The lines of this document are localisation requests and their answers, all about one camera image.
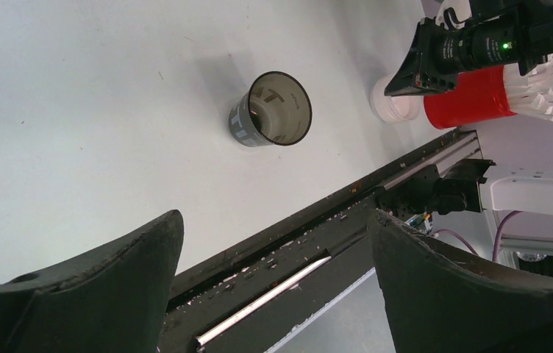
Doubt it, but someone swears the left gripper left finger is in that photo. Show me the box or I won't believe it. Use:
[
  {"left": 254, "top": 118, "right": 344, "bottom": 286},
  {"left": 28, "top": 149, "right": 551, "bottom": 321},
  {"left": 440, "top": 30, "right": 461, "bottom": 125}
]
[{"left": 0, "top": 210, "right": 184, "bottom": 352}]

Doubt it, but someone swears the red cup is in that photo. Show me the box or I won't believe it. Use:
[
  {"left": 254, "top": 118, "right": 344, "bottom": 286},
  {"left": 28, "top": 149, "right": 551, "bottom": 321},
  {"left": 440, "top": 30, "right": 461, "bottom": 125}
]
[{"left": 424, "top": 66, "right": 515, "bottom": 129}]

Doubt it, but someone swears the black paper coffee cup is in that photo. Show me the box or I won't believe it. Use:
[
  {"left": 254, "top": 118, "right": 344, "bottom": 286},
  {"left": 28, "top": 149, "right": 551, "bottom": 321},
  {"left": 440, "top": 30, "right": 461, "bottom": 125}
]
[{"left": 227, "top": 71, "right": 313, "bottom": 148}]

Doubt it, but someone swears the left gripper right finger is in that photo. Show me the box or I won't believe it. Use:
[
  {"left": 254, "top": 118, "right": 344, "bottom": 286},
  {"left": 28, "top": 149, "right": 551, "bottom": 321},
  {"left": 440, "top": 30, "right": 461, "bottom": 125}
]
[{"left": 368, "top": 211, "right": 553, "bottom": 352}]

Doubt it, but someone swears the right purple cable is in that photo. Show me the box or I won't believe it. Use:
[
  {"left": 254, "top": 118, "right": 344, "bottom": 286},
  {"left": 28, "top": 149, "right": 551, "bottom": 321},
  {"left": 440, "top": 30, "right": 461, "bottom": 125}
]
[{"left": 432, "top": 210, "right": 524, "bottom": 259}]

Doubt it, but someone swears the white plastic lid on table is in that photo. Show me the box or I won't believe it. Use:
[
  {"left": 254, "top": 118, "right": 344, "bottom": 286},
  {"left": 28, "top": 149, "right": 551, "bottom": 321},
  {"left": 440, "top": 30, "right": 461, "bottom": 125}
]
[{"left": 369, "top": 76, "right": 423, "bottom": 124}]

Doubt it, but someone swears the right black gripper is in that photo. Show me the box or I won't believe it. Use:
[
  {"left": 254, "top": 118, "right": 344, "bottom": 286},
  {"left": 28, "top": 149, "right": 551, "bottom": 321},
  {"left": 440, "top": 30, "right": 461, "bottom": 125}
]
[{"left": 384, "top": 1, "right": 553, "bottom": 96}]

